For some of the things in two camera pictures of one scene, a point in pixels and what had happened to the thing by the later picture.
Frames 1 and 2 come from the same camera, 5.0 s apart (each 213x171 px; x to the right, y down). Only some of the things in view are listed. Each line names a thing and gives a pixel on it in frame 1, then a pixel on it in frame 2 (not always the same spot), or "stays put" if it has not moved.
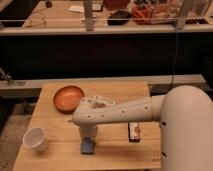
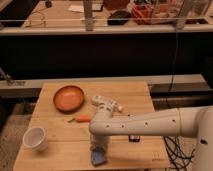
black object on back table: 119,17 stays put
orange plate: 67,98 stays put
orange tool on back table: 142,15 stays put
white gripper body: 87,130 → 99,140
